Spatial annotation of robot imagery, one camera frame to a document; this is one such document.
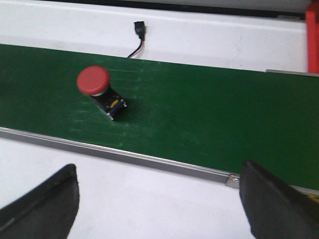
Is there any red mushroom push button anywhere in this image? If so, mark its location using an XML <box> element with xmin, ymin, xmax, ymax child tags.
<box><xmin>77</xmin><ymin>66</ymin><xmax>127</xmax><ymax>120</ymax></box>

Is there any green conveyor belt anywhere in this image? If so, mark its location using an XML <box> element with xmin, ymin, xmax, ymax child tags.
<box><xmin>0</xmin><ymin>45</ymin><xmax>319</xmax><ymax>190</ymax></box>

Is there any small black sensor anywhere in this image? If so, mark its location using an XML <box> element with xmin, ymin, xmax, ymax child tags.
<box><xmin>134</xmin><ymin>21</ymin><xmax>146</xmax><ymax>41</ymax></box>

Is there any red plastic tray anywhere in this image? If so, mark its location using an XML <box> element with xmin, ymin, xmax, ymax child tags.
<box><xmin>306</xmin><ymin>0</ymin><xmax>319</xmax><ymax>74</ymax></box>

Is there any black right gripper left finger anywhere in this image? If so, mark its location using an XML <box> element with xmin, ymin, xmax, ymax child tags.
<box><xmin>0</xmin><ymin>164</ymin><xmax>80</xmax><ymax>239</ymax></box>

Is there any yellow plastic tray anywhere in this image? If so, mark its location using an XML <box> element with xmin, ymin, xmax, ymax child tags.
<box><xmin>308</xmin><ymin>194</ymin><xmax>319</xmax><ymax>203</ymax></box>

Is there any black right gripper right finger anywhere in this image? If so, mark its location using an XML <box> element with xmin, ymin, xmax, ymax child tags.
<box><xmin>239</xmin><ymin>160</ymin><xmax>319</xmax><ymax>239</ymax></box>

